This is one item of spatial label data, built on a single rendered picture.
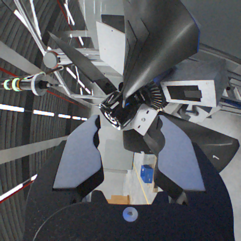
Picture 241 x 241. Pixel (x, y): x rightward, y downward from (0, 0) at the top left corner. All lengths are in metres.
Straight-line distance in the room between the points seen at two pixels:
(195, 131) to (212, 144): 0.05
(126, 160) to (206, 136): 7.45
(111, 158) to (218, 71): 7.52
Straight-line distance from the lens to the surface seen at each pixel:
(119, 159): 7.67
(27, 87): 0.44
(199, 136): 0.32
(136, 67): 0.17
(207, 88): 0.29
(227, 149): 0.33
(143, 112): 0.37
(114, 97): 0.36
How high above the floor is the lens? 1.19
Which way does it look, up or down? 1 degrees down
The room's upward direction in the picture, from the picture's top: 84 degrees counter-clockwise
